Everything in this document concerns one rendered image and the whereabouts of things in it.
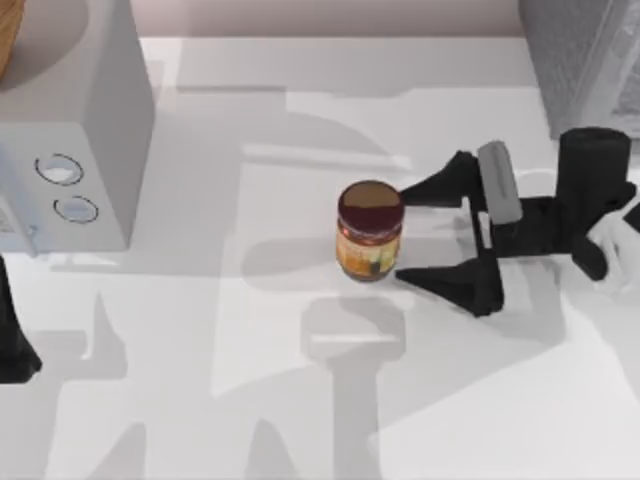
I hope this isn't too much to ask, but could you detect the pale grey rounded box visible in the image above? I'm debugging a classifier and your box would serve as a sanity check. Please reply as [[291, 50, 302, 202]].
[[476, 140, 524, 225]]

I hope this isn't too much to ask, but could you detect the brown-lidded glass jar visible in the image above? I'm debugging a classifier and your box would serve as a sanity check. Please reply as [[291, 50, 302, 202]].
[[335, 179, 405, 284]]

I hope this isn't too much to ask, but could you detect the pale microwave oven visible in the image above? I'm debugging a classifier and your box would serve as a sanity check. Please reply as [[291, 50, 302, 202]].
[[0, 0, 154, 257]]

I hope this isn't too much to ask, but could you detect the microwave knob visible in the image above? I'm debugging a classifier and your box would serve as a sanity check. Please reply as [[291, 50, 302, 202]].
[[33, 153, 85, 188], [52, 195, 100, 223]]

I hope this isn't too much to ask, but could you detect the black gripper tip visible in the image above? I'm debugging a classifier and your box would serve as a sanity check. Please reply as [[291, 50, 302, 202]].
[[0, 253, 44, 386]]

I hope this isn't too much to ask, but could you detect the wooden cupboard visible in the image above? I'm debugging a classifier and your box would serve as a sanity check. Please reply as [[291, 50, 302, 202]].
[[0, 0, 27, 85]]

